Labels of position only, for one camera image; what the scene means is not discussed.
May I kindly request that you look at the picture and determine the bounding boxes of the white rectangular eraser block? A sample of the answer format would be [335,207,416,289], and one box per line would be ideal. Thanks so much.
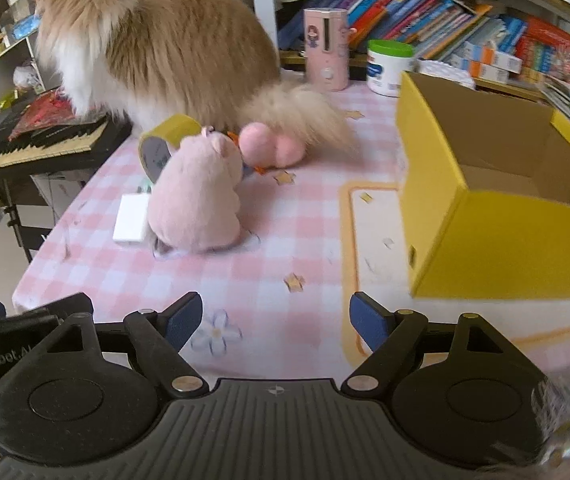
[113,193,149,244]

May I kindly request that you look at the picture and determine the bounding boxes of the pink plush pig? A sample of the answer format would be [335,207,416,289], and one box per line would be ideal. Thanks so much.
[147,128,244,252]

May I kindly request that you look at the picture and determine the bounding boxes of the yellow tape roll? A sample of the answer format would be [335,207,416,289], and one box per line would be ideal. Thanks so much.
[139,114,201,183]

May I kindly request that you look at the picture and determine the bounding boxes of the pink plush duck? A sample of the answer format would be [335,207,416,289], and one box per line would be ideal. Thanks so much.
[237,122,307,169]

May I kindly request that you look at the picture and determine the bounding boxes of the pink checkered tablecloth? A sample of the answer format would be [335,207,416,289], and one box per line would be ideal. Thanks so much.
[13,84,570,380]

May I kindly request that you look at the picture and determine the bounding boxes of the yellow cardboard box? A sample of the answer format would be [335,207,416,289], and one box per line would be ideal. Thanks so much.
[396,73,570,300]

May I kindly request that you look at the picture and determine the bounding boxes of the black electronic keyboard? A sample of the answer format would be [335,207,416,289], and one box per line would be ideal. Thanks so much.
[0,101,131,181]

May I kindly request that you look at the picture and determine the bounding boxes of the red papers on keyboard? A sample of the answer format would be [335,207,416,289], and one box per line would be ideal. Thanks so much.
[8,89,105,142]

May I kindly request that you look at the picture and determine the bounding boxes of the white quilted handbag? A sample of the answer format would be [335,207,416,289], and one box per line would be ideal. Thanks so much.
[416,60,476,90]

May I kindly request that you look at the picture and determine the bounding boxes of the white jar green lid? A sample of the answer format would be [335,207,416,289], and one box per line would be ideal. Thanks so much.
[366,39,414,98]

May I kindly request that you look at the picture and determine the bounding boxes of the orange white medicine boxes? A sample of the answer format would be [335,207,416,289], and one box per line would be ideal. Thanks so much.
[449,41,522,84]

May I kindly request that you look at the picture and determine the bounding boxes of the fluffy orange white cat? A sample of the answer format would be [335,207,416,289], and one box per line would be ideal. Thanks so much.
[36,0,355,151]

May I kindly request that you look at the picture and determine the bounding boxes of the pink cartoon humidifier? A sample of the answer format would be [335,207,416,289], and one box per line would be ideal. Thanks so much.
[303,8,350,92]

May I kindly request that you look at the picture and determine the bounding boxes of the row of colourful books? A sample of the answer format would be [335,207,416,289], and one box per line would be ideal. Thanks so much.
[277,0,570,82]

